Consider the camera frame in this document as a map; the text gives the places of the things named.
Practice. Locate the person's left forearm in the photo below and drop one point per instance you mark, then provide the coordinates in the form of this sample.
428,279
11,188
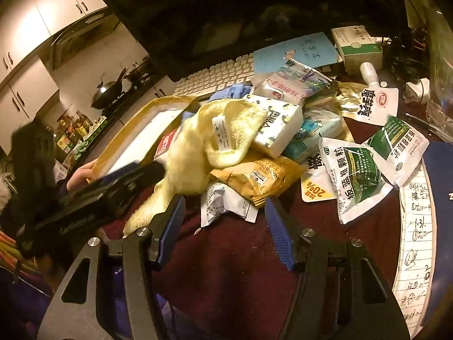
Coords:
32,173

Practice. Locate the green and white sachet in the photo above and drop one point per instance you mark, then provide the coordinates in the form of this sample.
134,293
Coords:
354,179
398,147

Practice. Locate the lined notebook page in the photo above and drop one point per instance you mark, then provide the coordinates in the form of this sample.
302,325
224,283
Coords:
417,241

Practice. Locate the printed foil packet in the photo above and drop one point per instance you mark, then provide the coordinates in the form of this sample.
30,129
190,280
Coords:
306,74

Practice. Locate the black wok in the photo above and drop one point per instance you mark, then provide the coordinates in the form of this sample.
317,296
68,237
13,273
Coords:
106,94

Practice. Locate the white pouch with red logo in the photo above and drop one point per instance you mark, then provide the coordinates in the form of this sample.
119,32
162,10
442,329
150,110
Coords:
375,104

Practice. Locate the range hood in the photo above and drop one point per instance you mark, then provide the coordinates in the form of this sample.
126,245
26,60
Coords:
81,39

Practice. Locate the white keyboard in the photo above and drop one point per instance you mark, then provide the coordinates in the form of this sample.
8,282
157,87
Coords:
216,76

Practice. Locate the black pen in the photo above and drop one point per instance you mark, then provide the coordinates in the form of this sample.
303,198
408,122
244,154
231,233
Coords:
419,120

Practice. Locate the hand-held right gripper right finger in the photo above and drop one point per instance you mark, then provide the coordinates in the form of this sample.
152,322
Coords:
279,233

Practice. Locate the gold tray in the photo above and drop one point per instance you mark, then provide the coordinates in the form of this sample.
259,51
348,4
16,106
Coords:
141,131

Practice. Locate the blue fluffy cloth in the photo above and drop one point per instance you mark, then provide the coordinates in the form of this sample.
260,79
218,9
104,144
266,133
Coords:
230,91

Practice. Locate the white charger plug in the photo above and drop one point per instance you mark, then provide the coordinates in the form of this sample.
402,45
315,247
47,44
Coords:
417,90

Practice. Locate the white and yellow pouch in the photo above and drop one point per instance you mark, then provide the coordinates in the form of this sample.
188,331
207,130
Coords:
315,184

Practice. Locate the colourful striped cloth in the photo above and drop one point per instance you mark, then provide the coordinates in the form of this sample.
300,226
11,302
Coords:
17,255

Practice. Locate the white and pink packet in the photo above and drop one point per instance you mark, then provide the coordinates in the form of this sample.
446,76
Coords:
279,88

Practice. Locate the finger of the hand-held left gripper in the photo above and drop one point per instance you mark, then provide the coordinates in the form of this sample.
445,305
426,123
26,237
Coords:
139,179

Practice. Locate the yellow snack bag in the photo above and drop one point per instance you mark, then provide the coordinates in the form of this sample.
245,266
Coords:
258,177

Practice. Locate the small white bottle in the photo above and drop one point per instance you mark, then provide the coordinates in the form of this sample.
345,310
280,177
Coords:
369,72

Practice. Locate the row of condiment bottles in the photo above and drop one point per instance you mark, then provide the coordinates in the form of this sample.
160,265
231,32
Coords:
76,127

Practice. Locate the light blue paper card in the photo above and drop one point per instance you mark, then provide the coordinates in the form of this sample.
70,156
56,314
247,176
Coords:
300,51

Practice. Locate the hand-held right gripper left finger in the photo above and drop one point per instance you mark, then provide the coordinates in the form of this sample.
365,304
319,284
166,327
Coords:
172,219

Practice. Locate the dark blue pad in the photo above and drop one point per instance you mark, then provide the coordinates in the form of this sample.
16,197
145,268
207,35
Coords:
442,191

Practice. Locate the red and white packet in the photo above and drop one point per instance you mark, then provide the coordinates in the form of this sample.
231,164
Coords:
165,145

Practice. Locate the clear plastic bag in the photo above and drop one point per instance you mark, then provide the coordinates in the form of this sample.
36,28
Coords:
440,88

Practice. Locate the person's left hand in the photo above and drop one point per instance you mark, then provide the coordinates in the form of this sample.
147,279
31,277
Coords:
83,175

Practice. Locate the yellow fluffy towel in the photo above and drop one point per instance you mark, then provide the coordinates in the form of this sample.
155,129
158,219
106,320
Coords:
198,145

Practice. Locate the lemon print tissue packet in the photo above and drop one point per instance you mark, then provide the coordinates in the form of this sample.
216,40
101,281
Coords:
279,127

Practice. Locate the gold foil bag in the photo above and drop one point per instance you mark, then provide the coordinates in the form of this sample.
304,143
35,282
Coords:
343,97

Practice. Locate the white wall cabinets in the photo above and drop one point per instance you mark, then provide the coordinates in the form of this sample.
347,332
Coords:
39,10

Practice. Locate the green and white medicine box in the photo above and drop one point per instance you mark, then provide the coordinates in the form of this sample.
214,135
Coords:
357,47

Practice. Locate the teal tissue packet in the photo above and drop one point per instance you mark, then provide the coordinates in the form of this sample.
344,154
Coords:
311,134

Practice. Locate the black computer monitor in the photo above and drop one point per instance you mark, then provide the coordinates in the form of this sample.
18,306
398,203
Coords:
247,10

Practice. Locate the plain white packet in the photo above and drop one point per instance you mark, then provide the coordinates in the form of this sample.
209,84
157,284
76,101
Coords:
226,203

